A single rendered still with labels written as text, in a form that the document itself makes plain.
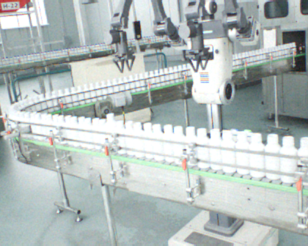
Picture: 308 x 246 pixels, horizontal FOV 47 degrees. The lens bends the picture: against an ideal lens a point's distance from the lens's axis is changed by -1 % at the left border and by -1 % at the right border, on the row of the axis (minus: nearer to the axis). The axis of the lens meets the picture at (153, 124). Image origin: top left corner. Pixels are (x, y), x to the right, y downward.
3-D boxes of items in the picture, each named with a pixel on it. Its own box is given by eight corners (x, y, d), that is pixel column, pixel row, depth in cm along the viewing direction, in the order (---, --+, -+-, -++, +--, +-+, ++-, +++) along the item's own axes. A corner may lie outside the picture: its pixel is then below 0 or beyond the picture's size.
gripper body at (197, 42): (210, 50, 158) (209, 34, 156) (198, 54, 151) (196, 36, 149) (198, 51, 163) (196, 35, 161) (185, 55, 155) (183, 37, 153)
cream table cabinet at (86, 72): (134, 115, 688) (125, 53, 657) (152, 120, 637) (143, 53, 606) (81, 129, 633) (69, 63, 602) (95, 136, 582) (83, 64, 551)
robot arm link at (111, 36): (127, 17, 178) (114, 19, 184) (111, 17, 170) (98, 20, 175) (130, 41, 181) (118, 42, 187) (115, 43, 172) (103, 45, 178)
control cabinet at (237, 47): (246, 81, 890) (242, 1, 839) (262, 83, 849) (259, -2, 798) (222, 88, 849) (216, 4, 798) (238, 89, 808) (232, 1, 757)
